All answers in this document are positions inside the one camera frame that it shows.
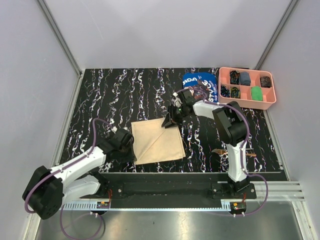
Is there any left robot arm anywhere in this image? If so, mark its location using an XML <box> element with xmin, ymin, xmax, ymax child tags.
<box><xmin>22</xmin><ymin>128</ymin><xmax>136</xmax><ymax>220</ymax></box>

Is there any green rolled cloth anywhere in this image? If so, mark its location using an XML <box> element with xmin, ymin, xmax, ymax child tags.
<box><xmin>250</xmin><ymin>86</ymin><xmax>263</xmax><ymax>102</ymax></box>

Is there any blue-grey rolled cloth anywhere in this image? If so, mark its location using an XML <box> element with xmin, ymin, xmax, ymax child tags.
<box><xmin>239</xmin><ymin>71</ymin><xmax>251</xmax><ymax>86</ymax></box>

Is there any beige cloth napkin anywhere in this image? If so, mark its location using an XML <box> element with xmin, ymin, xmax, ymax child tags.
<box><xmin>131</xmin><ymin>118</ymin><xmax>186</xmax><ymax>165</ymax></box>

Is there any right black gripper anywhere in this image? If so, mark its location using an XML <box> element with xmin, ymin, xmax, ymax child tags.
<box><xmin>161</xmin><ymin>104</ymin><xmax>188</xmax><ymax>129</ymax></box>

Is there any dark brown rolled cloth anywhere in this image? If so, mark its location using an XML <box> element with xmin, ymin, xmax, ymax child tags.
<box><xmin>260</xmin><ymin>76</ymin><xmax>272</xmax><ymax>88</ymax></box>

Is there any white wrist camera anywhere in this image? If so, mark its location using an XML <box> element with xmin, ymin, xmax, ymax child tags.
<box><xmin>111</xmin><ymin>126</ymin><xmax>118</xmax><ymax>133</ymax></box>
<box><xmin>171</xmin><ymin>92</ymin><xmax>182</xmax><ymax>108</ymax></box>

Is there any black patterned roll top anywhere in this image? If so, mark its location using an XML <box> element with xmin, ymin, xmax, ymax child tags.
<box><xmin>229</xmin><ymin>70</ymin><xmax>240</xmax><ymax>85</ymax></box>

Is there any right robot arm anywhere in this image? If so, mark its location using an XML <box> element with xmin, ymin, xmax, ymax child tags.
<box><xmin>161</xmin><ymin>88</ymin><xmax>250</xmax><ymax>199</ymax></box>

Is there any blue printed folded cloth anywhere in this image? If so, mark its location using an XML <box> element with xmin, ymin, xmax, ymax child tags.
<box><xmin>182</xmin><ymin>72</ymin><xmax>218</xmax><ymax>103</ymax></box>

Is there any black patterned roll left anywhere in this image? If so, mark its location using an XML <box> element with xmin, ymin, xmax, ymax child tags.
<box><xmin>220</xmin><ymin>84</ymin><xmax>230</xmax><ymax>98</ymax></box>

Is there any copper fork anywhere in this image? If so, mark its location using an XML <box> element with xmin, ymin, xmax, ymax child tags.
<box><xmin>211</xmin><ymin>148</ymin><xmax>257</xmax><ymax>157</ymax></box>

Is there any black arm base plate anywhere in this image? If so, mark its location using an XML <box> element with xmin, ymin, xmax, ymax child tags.
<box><xmin>86</xmin><ymin>173</ymin><xmax>257</xmax><ymax>211</ymax></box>

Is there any pink divided organizer tray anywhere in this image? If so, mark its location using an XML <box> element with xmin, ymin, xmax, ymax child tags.
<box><xmin>217</xmin><ymin>67</ymin><xmax>277</xmax><ymax>110</ymax></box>

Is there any black marble table mat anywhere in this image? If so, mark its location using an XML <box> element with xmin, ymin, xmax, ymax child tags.
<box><xmin>59</xmin><ymin>67</ymin><xmax>287</xmax><ymax>181</ymax></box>

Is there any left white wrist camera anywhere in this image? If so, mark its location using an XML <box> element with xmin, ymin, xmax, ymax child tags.
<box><xmin>111</xmin><ymin>126</ymin><xmax>118</xmax><ymax>133</ymax></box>

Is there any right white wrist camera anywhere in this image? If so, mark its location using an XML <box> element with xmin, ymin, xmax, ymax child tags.
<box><xmin>171</xmin><ymin>92</ymin><xmax>182</xmax><ymax>108</ymax></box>

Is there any black yellow patterned roll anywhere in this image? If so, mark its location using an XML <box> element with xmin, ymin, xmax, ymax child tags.
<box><xmin>230</xmin><ymin>87</ymin><xmax>241</xmax><ymax>99</ymax></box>

